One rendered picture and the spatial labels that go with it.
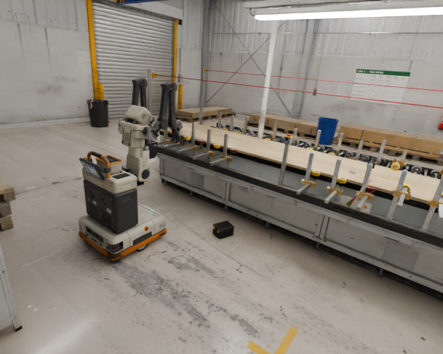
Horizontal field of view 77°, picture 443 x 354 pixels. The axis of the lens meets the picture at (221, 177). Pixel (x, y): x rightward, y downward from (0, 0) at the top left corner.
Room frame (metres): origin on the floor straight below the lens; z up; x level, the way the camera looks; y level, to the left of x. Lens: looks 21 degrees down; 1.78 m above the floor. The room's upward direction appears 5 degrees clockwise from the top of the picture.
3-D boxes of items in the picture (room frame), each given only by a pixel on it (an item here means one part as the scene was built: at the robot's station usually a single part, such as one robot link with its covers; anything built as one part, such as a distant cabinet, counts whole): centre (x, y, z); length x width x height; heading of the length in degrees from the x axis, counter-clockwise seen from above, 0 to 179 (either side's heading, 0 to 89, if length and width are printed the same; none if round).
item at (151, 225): (2.51, 0.98, 0.16); 0.67 x 0.64 x 0.25; 145
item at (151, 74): (3.91, 1.03, 1.20); 0.15 x 0.12 x 1.00; 55
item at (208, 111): (10.75, 0.80, 0.23); 2.41 x 0.77 x 0.17; 147
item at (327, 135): (7.97, -2.89, 0.36); 0.59 x 0.57 x 0.73; 145
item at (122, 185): (2.43, 1.04, 0.59); 0.55 x 0.34 x 0.83; 55
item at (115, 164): (2.42, 1.05, 0.87); 0.23 x 0.15 x 0.11; 55
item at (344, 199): (2.26, -1.20, 0.75); 0.26 x 0.01 x 0.10; 55
